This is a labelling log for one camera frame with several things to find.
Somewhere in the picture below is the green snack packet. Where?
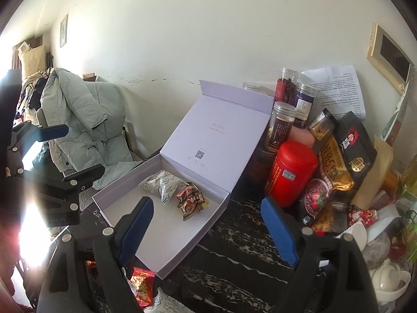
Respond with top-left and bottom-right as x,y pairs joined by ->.
396,166 -> 417,235

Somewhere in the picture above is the small tilted dark-label jar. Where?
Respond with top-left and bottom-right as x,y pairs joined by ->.
309,108 -> 339,141

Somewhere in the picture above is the green and white carton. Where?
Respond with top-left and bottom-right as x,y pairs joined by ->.
381,91 -> 409,147

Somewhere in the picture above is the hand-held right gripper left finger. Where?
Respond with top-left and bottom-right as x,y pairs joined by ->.
42,197 -> 160,313

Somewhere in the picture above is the white line-print snack packet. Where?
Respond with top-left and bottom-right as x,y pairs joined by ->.
143,287 -> 196,313
138,170 -> 189,207

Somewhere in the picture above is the leaf-print cushion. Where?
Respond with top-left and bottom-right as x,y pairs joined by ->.
77,186 -> 98,212

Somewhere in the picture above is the printed paper sheet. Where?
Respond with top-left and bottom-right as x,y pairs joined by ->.
301,65 -> 367,119

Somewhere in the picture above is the clear jar with purple label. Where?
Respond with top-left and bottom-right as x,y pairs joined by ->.
294,83 -> 318,129

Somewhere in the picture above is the dark brown jar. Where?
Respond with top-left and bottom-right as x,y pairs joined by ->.
249,147 -> 277,183

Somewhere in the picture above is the red fish-print packet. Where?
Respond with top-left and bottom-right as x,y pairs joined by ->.
347,207 -> 378,229

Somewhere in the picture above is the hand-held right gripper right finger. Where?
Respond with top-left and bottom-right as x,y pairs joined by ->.
261,196 -> 383,313

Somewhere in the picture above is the pink container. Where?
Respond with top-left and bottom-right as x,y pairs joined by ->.
290,125 -> 318,151

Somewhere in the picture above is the cream pillow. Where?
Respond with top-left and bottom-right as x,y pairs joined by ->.
18,42 -> 46,79

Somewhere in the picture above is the pile of clothes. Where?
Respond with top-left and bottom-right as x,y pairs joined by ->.
15,68 -> 54,124

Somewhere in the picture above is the clear jar with brown label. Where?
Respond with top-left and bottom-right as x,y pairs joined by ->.
265,102 -> 297,152

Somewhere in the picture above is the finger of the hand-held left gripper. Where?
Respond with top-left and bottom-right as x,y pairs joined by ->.
7,122 -> 70,153
33,164 -> 105,211

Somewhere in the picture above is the clear jar with red label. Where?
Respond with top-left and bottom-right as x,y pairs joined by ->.
274,67 -> 299,105

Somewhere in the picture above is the black and gold cereal bag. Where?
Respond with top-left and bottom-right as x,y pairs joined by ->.
300,111 -> 378,233

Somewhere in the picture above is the wooden framed mirror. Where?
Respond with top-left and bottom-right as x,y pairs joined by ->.
366,23 -> 414,88

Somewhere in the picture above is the red tin canister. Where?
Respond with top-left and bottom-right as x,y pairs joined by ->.
264,141 -> 319,207

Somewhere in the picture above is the pale lilac gift box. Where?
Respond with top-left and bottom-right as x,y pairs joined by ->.
92,80 -> 274,278

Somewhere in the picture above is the small wall picture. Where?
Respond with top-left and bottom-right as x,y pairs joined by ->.
59,15 -> 68,48

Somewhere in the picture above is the brown candy packet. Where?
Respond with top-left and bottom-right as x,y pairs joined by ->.
176,183 -> 211,221

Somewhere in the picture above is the pale green puffer jacket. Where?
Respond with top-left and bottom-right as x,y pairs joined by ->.
41,68 -> 140,190

